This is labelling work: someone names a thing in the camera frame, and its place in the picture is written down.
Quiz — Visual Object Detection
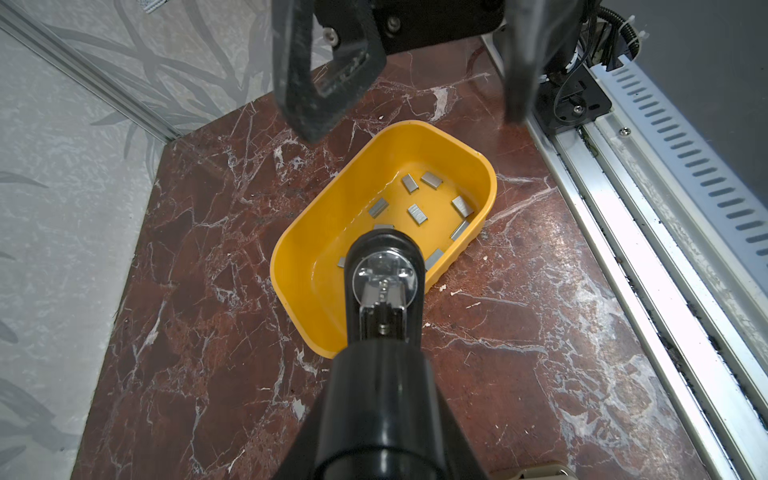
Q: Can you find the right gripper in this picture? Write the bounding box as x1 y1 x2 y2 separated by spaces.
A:
271 0 586 145

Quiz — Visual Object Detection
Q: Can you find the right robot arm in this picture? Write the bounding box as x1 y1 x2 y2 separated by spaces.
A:
272 1 641 143

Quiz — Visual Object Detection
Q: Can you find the yellow plastic tray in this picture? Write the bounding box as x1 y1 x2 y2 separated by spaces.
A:
270 120 498 358

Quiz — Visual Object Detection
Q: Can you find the staple strip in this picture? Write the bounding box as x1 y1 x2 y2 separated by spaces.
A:
420 171 443 190
368 198 389 218
407 204 428 225
402 174 419 194

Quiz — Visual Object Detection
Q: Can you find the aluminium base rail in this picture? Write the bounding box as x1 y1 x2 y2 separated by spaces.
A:
479 29 768 480

